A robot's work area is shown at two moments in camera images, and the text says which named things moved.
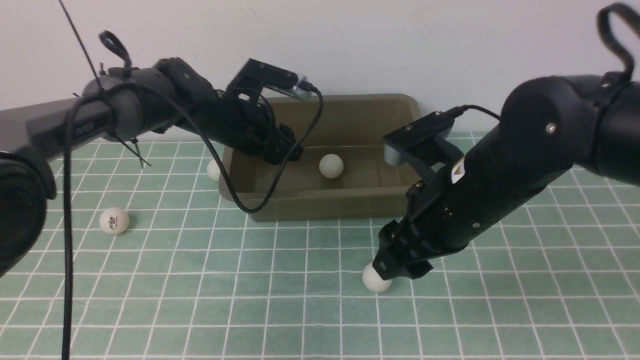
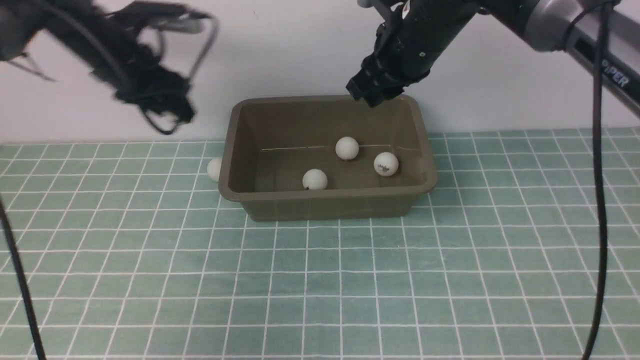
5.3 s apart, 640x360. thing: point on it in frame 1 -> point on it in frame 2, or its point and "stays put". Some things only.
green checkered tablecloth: [163, 265] stays put
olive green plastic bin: [341, 174] stays put
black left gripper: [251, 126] -> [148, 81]
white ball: [213, 169] stays put
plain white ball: [372, 281] -> [347, 148]
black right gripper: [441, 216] -> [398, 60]
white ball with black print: [331, 166] -> [386, 164]
